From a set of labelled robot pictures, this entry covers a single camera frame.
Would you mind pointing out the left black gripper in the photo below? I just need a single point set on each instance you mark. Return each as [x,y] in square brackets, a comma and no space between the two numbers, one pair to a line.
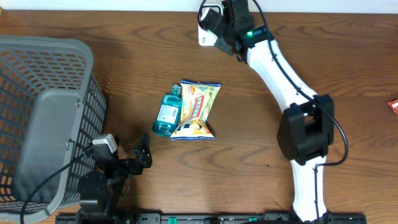
[136,168]

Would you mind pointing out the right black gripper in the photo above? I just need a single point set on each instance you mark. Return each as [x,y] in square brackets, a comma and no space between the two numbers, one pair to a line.
[222,45]

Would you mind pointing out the teal mouthwash bottle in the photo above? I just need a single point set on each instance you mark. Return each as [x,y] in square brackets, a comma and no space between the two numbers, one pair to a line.
[168,117]

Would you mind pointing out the yellow chips bag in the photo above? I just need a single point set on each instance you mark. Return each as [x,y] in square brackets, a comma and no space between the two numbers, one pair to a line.
[198,99]

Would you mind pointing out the red orange snack stick packet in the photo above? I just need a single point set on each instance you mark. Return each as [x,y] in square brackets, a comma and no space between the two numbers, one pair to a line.
[393,106]

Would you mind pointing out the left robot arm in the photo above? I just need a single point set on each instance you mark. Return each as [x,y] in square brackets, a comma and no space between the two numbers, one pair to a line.
[100,190]

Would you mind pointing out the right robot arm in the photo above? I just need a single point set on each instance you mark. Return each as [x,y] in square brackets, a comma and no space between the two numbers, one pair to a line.
[306,129]

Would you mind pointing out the white barcode scanner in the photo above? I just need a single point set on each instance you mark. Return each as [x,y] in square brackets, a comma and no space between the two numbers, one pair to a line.
[205,37]

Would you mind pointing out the grey plastic shopping basket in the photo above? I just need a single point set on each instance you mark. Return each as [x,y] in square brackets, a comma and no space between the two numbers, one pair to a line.
[51,108]

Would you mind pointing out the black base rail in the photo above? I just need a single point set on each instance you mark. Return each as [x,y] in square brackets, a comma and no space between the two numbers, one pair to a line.
[156,218]

